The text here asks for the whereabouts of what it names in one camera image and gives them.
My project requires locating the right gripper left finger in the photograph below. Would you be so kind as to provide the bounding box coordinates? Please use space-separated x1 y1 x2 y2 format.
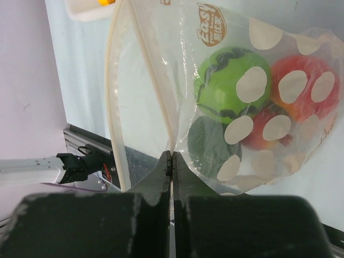
1 151 171 257

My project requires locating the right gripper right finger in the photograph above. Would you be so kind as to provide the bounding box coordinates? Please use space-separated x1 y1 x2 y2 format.
172 153 333 257

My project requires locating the green toy lime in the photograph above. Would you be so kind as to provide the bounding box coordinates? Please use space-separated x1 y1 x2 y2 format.
188 116 242 178

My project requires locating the red toy tomato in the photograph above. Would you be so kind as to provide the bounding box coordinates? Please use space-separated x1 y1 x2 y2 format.
241 103 293 151

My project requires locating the clear zip top bag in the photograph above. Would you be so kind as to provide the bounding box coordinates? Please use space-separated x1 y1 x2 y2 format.
105 1 343 195

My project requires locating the green striped toy melon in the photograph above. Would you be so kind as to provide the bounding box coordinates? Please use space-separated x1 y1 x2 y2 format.
193 47 272 124

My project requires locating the red yellow toy apple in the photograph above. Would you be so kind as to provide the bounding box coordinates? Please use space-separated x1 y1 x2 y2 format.
271 55 340 122

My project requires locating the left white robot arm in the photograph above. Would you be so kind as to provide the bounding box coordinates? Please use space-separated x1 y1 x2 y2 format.
1 152 114 187

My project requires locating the white plastic fruit basket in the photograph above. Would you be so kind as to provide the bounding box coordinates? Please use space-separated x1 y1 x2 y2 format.
63 0 117 22

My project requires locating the small yellow toy lemon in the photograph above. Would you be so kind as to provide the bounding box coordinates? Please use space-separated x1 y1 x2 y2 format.
98 0 116 6

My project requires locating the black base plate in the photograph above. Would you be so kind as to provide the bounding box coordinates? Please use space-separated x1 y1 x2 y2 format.
107 145 162 191

